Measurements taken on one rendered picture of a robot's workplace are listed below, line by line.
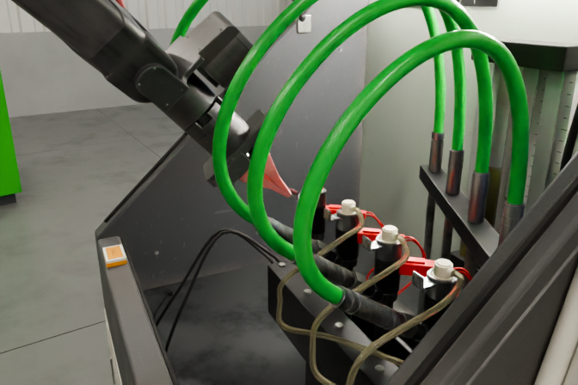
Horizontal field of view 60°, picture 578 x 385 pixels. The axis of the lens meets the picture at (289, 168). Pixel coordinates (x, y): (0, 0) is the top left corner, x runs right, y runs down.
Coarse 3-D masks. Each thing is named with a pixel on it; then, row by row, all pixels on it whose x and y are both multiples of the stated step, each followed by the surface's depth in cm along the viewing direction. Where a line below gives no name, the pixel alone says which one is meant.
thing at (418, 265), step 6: (414, 258) 53; (420, 258) 53; (408, 264) 52; (414, 264) 52; (420, 264) 52; (426, 264) 52; (432, 264) 52; (402, 270) 52; (408, 270) 52; (414, 270) 52; (420, 270) 52; (426, 270) 52; (426, 276) 52
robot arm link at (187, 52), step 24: (216, 24) 54; (168, 48) 55; (192, 48) 54; (216, 48) 54; (240, 48) 55; (144, 72) 48; (168, 72) 50; (192, 72) 53; (216, 72) 55; (144, 96) 50; (168, 96) 52
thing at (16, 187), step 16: (0, 80) 325; (0, 96) 327; (0, 112) 330; (0, 128) 332; (0, 144) 334; (0, 160) 336; (0, 176) 339; (16, 176) 346; (0, 192) 341; (16, 192) 348
